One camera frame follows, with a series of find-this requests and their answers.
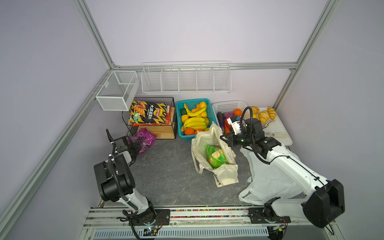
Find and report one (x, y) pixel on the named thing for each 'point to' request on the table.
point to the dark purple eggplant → (220, 117)
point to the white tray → (273, 128)
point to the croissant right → (272, 112)
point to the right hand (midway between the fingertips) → (221, 138)
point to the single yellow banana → (194, 113)
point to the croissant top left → (255, 110)
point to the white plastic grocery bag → (266, 183)
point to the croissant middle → (263, 116)
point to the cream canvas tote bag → (225, 175)
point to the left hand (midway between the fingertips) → (139, 147)
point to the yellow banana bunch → (196, 123)
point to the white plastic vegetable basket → (227, 106)
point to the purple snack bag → (144, 138)
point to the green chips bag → (216, 156)
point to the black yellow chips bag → (142, 113)
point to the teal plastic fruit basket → (194, 116)
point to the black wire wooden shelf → (162, 132)
